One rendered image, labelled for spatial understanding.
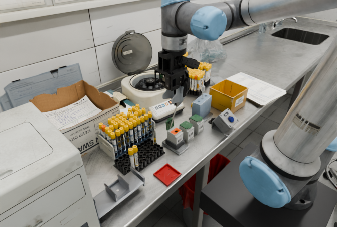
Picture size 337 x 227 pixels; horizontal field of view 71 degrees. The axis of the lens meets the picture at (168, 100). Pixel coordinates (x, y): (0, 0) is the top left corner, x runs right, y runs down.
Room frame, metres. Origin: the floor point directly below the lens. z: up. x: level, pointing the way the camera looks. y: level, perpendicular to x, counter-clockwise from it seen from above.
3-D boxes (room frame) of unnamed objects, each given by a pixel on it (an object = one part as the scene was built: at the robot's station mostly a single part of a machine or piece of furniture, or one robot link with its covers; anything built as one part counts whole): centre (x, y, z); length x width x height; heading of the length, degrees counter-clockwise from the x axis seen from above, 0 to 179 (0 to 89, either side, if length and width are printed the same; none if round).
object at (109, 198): (0.44, 0.17, 0.92); 0.21 x 0.07 x 0.05; 136
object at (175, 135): (0.70, -0.03, 0.92); 0.05 x 0.04 x 0.06; 48
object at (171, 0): (0.67, -0.02, 1.38); 0.09 x 0.08 x 0.11; 37
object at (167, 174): (0.55, 0.00, 0.88); 0.07 x 0.07 x 0.01; 46
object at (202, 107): (0.89, -0.15, 0.92); 0.10 x 0.07 x 0.10; 142
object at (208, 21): (0.61, -0.09, 1.38); 0.11 x 0.11 x 0.08; 37
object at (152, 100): (1.01, 0.08, 0.94); 0.30 x 0.24 x 0.12; 37
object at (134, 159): (0.63, 0.10, 0.93); 0.17 x 0.09 x 0.11; 136
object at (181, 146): (0.70, -0.03, 0.89); 0.09 x 0.05 x 0.04; 48
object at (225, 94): (0.99, -0.29, 0.93); 0.13 x 0.13 x 0.10; 43
